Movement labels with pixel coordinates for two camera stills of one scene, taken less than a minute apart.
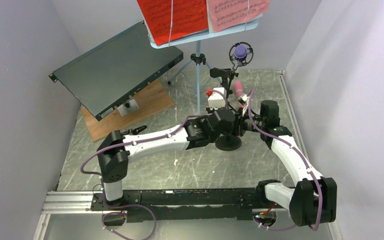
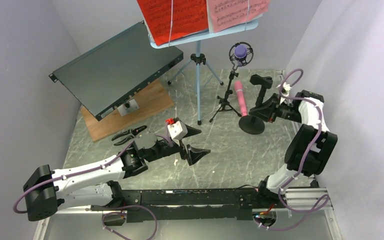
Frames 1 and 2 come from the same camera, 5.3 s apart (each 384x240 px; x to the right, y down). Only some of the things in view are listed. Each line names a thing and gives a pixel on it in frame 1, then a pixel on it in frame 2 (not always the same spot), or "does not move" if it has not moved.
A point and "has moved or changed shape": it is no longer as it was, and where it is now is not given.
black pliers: (135, 130) does not move
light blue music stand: (198, 58) does not move
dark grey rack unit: (104, 75) does not move
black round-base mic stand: (229, 142) has moved or changed shape
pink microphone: (238, 88) does not move
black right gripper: (244, 117) -> (264, 111)
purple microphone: (240, 52) does not move
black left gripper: (211, 112) -> (193, 154)
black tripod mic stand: (240, 54) does not move
